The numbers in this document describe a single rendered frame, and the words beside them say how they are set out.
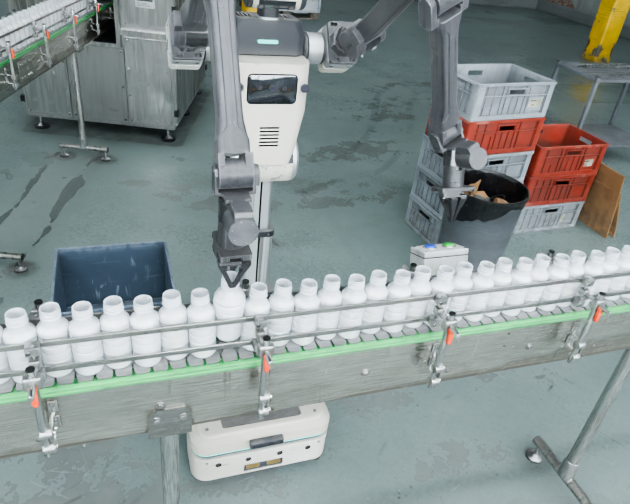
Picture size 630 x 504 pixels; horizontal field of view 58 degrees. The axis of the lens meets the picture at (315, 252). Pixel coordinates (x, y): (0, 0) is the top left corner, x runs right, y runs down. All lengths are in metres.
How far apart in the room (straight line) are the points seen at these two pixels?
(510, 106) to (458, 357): 2.29
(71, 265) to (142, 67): 3.15
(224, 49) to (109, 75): 3.84
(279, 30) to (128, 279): 0.88
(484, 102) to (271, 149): 1.97
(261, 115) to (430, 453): 1.56
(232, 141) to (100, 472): 1.62
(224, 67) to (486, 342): 0.98
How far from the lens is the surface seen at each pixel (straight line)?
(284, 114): 1.69
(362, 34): 1.59
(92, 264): 1.84
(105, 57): 4.89
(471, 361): 1.62
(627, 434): 3.04
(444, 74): 1.41
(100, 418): 1.36
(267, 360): 1.20
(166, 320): 1.23
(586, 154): 4.37
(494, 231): 3.23
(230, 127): 1.07
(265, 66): 1.64
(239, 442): 2.14
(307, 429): 2.19
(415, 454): 2.52
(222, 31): 1.11
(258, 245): 1.92
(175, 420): 1.39
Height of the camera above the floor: 1.90
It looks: 32 degrees down
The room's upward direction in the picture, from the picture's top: 7 degrees clockwise
